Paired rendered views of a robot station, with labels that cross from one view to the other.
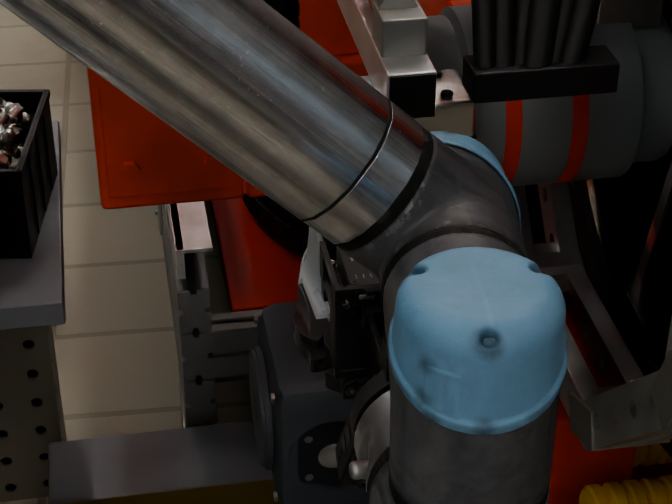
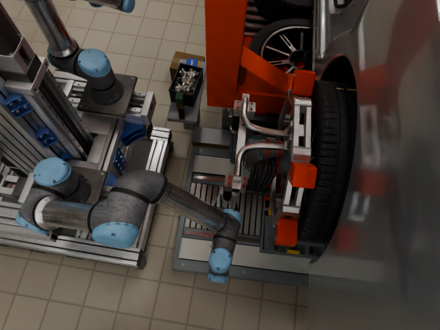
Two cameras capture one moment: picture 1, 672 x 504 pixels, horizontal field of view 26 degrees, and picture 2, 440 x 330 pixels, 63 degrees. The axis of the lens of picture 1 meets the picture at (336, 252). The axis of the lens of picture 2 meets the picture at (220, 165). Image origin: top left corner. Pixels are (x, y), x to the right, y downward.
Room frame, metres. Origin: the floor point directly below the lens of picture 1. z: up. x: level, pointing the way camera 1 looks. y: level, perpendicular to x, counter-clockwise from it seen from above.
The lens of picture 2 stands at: (0.31, -0.09, 2.21)
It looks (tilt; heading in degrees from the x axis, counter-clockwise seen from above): 66 degrees down; 14
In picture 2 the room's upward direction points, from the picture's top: 3 degrees clockwise
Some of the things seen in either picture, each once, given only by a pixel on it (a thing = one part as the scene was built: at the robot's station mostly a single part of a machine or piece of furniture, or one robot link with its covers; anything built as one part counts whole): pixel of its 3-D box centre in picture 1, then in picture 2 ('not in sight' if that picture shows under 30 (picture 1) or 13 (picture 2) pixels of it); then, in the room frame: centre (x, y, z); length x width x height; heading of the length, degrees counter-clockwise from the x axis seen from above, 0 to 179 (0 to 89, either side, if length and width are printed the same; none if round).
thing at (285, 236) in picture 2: not in sight; (285, 232); (0.70, -0.27, 0.85); 0.09 x 0.08 x 0.07; 10
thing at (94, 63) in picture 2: not in sight; (95, 67); (1.12, 0.66, 0.98); 0.13 x 0.12 x 0.14; 83
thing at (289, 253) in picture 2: not in sight; (293, 213); (1.04, -0.38, 0.13); 0.50 x 0.36 x 0.10; 10
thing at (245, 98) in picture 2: not in sight; (266, 111); (1.09, -0.07, 1.03); 0.19 x 0.18 x 0.11; 100
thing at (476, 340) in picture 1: (471, 365); (221, 256); (0.53, -0.06, 0.95); 0.11 x 0.08 x 0.11; 1
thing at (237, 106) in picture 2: not in sight; (244, 109); (1.15, 0.02, 0.93); 0.09 x 0.05 x 0.05; 100
